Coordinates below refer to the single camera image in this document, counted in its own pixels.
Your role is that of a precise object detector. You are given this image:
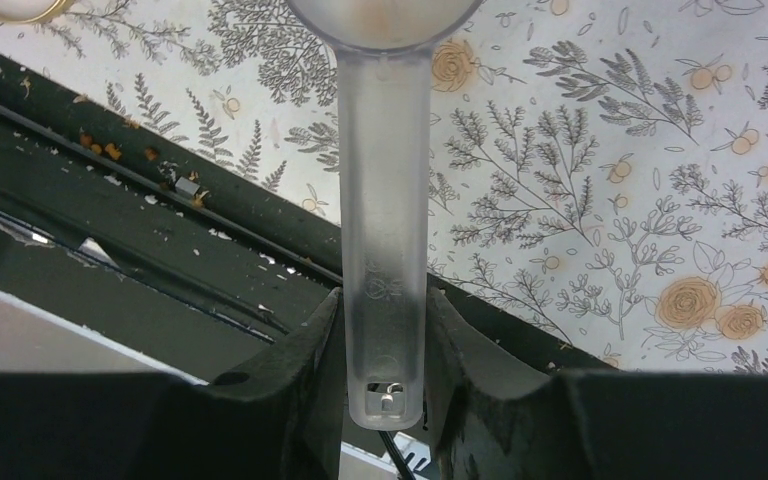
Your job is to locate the translucent plastic scoop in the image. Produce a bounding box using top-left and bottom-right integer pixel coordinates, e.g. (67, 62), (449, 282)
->
(290, 1), (478, 431)

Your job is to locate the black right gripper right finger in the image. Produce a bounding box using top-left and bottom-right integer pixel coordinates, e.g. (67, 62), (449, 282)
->
(425, 289), (768, 479)

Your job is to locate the round cream jar lid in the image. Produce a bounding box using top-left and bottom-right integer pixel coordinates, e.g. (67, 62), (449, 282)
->
(0, 0), (74, 24)

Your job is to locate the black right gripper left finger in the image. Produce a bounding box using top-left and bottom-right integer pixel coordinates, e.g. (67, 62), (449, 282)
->
(0, 289), (345, 479)

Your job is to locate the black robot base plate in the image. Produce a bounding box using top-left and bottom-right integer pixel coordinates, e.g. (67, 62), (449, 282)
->
(0, 36), (614, 458)

